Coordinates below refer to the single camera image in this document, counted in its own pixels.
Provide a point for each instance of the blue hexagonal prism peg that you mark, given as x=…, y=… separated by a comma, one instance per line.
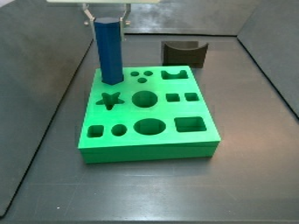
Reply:
x=106, y=30

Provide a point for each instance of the green shape sorter block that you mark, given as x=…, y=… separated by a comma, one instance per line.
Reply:
x=151, y=117

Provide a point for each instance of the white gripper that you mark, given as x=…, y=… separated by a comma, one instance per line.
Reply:
x=84, y=3

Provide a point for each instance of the black curved arch block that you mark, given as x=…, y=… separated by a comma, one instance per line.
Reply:
x=183, y=53

